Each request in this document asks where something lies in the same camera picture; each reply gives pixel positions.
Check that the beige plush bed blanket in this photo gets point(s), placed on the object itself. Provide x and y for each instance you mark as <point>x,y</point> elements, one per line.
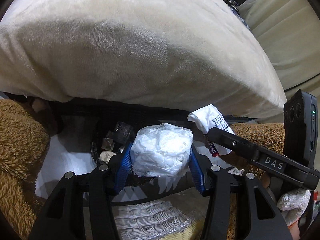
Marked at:
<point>178,54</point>

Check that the white gloved right hand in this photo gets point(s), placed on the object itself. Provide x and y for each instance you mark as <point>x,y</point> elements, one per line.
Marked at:
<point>291,204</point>

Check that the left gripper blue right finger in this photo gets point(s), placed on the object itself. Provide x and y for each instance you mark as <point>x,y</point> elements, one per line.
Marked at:
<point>257,216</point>

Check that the white printed wrapper bundle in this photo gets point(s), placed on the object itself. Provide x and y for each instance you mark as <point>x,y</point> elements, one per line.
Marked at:
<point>206,118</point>

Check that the white tissue ball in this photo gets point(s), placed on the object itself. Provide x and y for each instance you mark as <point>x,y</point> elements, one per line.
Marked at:
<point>161,151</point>

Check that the brown paper bag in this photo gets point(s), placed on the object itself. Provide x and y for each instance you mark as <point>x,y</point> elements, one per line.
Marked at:
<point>105,156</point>

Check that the cream curtain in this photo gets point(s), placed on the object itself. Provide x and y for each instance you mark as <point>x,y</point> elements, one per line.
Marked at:
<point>288,32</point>

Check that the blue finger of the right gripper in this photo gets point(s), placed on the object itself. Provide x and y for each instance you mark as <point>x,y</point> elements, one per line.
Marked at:
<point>240,146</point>

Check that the black trash bag bin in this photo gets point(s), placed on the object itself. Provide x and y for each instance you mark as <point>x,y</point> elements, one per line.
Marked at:
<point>112,142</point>

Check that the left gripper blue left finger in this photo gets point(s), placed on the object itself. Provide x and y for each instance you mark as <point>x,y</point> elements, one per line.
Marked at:
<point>62,216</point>

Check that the dark brown snack wrapper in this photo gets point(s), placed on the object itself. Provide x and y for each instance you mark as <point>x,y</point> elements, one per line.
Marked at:
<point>123,133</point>

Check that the brown fuzzy rug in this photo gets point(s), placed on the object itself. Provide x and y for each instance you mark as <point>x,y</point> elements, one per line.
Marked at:
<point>24,145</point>

